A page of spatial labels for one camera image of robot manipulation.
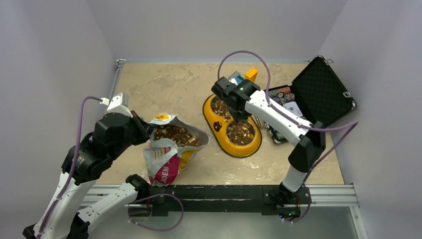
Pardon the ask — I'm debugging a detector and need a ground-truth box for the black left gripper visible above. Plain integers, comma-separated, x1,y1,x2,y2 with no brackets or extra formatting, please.
108,110,156,161

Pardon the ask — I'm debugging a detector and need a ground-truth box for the pet food bag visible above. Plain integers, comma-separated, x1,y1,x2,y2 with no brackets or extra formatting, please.
143,113,210,187

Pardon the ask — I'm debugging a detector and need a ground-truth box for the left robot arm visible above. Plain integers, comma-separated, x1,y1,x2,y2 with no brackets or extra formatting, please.
23,93,154,239

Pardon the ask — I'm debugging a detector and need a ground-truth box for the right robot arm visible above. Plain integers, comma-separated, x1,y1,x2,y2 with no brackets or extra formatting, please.
211,77,326,206

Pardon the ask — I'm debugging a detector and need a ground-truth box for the yellow double pet bowl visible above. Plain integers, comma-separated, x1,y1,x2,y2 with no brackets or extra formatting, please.
203,95,262,158

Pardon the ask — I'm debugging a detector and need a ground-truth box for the toy brick stack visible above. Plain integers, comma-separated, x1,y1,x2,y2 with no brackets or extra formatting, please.
228,68,258,85

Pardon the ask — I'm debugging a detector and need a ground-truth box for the white playing card box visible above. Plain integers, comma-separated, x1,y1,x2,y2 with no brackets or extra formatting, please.
283,101,303,118

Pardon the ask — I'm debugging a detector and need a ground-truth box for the black poker chip case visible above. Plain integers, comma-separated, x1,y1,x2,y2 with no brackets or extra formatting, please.
269,55,357,126

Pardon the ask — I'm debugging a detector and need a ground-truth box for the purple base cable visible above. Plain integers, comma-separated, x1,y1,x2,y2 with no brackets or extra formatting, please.
127,192,184,232

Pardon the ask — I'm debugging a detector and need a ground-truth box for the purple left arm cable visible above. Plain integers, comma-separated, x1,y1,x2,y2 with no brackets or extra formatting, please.
34,96,106,239

